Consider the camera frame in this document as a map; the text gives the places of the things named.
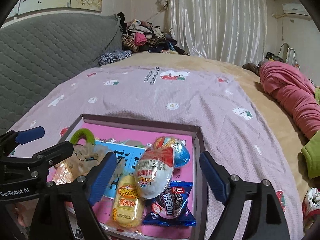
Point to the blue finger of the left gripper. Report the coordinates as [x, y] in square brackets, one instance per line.
[12, 138]
[53, 155]

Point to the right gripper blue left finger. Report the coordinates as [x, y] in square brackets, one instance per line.
[50, 219]

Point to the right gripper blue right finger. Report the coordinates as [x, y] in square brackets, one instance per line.
[266, 218]

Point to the beige mesh hair scrunchie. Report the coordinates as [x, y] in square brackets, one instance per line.
[85, 157]

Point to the yellow rice cracker packet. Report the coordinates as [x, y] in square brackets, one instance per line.
[128, 208]

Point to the white surprise egg toy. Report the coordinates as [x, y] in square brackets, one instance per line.
[153, 172]

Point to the orange rice cracker packet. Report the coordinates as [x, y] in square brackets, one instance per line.
[63, 174]

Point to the green fuzzy hair scrunchie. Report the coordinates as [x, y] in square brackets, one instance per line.
[83, 133]

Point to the floral patterned cloth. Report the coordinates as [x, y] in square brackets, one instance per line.
[310, 208]

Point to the pink and blue book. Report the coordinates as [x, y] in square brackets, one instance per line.
[129, 145]

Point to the green fleece garment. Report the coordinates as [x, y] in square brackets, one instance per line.
[312, 152]

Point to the grey quilted headboard cover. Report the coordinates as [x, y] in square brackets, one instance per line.
[40, 53]

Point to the blue Oreo cookie packet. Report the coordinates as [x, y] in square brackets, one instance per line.
[170, 208]

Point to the pink strawberry print blanket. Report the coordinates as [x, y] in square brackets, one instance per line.
[234, 132]

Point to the blue surprise egg toy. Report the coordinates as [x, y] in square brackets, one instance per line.
[181, 154]

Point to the shallow grey cardboard tray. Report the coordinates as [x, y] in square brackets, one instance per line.
[198, 198]

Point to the blue floral pillow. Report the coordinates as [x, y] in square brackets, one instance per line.
[112, 57]

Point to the pink rolled quilt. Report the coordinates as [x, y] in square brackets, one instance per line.
[294, 92]

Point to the pile of assorted clothes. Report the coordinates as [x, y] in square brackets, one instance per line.
[140, 36]

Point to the white satin curtain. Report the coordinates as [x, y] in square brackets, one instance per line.
[232, 31]

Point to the metal chair frame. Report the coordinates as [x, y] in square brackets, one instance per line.
[288, 54]

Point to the white wall air conditioner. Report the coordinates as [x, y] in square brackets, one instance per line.
[295, 8]

